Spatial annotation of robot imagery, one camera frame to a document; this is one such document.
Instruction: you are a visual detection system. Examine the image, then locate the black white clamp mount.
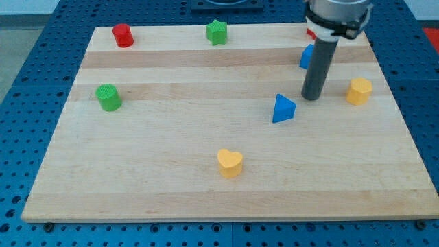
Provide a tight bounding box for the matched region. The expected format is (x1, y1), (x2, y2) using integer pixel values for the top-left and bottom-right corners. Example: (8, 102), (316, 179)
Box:
(305, 3), (373, 42)

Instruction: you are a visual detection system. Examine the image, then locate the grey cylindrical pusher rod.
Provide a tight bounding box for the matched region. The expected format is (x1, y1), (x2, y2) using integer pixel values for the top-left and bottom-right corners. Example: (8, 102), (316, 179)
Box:
(301, 38), (338, 101)

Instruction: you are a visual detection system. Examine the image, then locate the yellow heart block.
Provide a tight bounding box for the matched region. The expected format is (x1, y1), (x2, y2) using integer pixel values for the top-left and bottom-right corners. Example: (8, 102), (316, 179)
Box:
(217, 149), (244, 178)

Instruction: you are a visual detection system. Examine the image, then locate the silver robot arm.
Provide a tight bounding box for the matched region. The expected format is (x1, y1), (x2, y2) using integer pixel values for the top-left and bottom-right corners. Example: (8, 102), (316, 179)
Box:
(301, 0), (373, 101)

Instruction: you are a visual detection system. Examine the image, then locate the wooden board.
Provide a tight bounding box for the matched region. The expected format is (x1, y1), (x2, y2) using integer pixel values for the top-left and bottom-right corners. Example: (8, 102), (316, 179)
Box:
(21, 23), (438, 223)

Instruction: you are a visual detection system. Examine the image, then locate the blue block behind pusher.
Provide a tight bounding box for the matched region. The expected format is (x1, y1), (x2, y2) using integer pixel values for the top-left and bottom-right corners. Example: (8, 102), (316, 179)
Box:
(299, 44), (313, 69)

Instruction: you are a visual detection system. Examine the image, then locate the red block behind pusher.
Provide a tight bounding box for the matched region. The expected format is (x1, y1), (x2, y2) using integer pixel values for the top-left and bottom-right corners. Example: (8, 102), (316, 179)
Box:
(306, 29), (316, 40)

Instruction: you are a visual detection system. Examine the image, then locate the yellow hexagon block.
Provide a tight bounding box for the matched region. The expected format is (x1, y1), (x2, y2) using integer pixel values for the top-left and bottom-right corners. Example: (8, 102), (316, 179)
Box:
(346, 78), (372, 106)

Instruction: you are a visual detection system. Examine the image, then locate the blue triangle block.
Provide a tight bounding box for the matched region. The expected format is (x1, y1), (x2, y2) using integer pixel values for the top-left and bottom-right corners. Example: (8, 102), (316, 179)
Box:
(272, 94), (296, 123)

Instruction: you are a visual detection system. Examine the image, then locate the green star block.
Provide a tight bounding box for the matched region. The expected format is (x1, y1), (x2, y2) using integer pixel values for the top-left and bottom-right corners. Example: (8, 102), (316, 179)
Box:
(206, 19), (228, 45)

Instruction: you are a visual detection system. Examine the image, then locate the red cylinder block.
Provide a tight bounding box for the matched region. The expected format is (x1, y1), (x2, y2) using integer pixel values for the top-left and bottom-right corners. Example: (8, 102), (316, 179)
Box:
(112, 23), (134, 48)

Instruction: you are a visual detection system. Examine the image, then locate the green cylinder block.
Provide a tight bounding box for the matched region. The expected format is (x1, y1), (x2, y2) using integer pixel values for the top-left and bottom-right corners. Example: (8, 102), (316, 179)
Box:
(95, 84), (122, 111)

